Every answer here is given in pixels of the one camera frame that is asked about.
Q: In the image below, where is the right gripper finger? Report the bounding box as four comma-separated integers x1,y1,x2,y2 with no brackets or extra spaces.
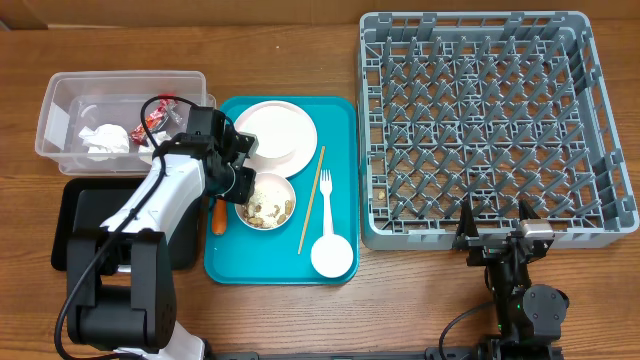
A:
518,199,539,221
457,200,479,237

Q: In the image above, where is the white bowl with food scraps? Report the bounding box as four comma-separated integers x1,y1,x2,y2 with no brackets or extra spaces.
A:
235,173,296,231

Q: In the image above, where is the red snack wrapper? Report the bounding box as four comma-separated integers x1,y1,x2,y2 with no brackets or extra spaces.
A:
129,99,183,145

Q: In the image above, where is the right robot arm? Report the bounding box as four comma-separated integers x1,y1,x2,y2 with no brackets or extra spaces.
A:
438,200,570,360

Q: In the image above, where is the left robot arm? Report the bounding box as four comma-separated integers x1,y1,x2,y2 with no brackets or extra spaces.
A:
54,106,258,359

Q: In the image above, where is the orange carrot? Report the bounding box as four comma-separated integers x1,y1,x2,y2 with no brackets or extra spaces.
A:
211,199,228,235

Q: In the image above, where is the small white bowl on plate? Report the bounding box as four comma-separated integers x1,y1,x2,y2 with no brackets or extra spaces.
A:
244,105,299,159

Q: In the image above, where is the large white plate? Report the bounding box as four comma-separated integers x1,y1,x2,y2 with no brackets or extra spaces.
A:
235,100,318,178

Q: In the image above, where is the white plastic fork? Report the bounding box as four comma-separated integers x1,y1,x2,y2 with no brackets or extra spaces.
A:
320,169,334,235

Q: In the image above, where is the wooden chopstick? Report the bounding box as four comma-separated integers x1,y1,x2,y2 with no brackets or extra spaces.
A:
297,145,326,255

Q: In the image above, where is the grey dish rack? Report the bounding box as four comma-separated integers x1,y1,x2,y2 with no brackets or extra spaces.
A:
356,11,639,250

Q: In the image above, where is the teal plastic tray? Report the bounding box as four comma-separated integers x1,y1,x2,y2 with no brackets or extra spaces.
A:
204,96,360,285

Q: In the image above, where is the small white round cup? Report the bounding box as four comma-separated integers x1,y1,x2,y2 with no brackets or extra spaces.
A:
311,234,354,278

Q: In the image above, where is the black plastic tray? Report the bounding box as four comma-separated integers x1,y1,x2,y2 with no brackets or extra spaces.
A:
51,177,202,271

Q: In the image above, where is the clear plastic bin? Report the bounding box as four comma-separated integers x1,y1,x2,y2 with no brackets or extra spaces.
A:
35,70,216,176

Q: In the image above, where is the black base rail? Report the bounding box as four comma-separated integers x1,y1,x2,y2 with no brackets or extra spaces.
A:
209,345,566,360

